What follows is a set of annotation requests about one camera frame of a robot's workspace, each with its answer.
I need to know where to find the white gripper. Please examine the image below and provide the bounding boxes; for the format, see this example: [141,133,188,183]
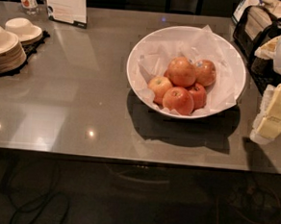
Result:
[250,35,281,145]

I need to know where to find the left yellowish red apple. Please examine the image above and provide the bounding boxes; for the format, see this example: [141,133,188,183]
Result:
[148,76,173,105]

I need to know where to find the white bowl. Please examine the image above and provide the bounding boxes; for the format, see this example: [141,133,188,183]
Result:
[123,22,250,124]

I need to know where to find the white menu sign stand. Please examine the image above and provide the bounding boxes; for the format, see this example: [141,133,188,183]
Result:
[46,0,88,28]

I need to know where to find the black rubber mat left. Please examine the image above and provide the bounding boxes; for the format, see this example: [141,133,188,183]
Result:
[0,30,49,77]

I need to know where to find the small stack paper bowls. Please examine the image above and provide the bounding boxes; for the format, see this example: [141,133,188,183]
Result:
[5,17,43,45]

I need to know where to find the large stack paper bowls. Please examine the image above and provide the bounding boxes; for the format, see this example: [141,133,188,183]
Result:
[0,26,27,74]

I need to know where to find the black wire rack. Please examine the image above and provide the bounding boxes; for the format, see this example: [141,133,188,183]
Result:
[233,5,281,94]

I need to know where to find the black cable on floor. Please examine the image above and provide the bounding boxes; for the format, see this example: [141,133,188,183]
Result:
[0,159,74,224]

